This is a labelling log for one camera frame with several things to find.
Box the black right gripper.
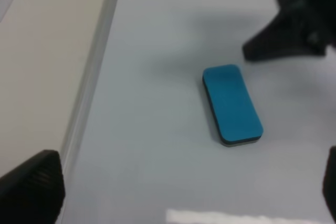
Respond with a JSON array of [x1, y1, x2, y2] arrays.
[[242, 0, 335, 61]]

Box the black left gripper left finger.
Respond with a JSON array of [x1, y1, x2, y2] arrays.
[[1, 150, 65, 223]]

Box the white whiteboard with aluminium frame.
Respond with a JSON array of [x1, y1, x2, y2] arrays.
[[59, 0, 335, 223]]

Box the teal whiteboard eraser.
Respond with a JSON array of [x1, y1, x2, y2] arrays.
[[202, 65, 264, 147]]

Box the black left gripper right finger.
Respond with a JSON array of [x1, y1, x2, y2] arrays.
[[322, 146, 336, 221]]

